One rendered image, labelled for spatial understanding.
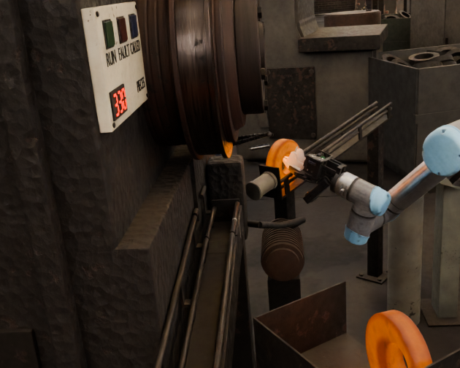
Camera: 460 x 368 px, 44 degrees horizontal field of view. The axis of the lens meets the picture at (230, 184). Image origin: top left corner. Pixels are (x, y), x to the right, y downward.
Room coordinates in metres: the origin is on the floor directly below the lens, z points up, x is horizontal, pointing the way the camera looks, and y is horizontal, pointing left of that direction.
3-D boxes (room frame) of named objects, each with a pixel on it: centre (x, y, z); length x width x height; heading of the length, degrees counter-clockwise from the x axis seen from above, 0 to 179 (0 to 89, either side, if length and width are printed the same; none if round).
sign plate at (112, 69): (0.98, 0.16, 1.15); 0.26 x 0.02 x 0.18; 174
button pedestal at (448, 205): (1.91, -0.78, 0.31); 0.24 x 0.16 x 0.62; 174
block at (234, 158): (1.54, 0.01, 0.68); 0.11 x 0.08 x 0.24; 84
